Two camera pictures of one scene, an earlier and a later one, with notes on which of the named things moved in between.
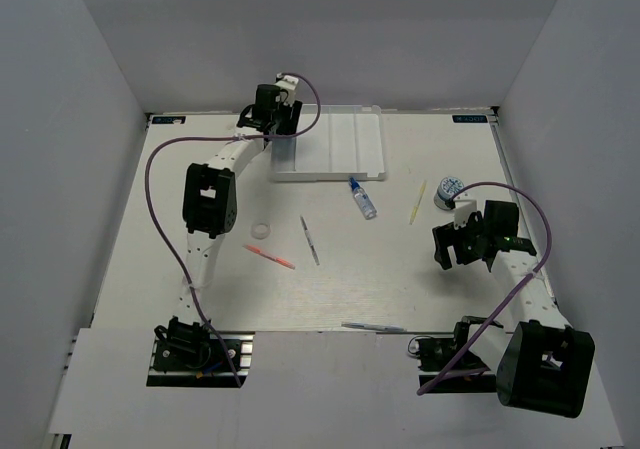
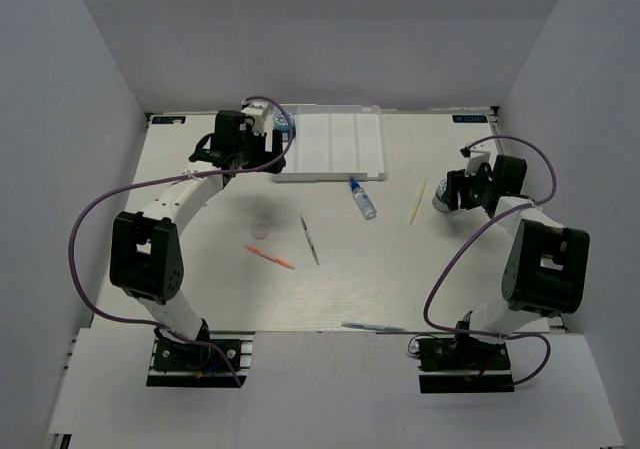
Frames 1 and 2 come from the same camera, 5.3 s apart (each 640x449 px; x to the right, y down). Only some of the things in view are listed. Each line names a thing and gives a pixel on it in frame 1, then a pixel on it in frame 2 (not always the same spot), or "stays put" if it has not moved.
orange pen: x=269 y=257 stays put
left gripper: x=290 y=125 to x=265 y=156
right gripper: x=446 y=235 to x=457 y=181
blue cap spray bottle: x=363 y=200 stays put
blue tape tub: x=448 y=187 stays put
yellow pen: x=415 y=210 stays put
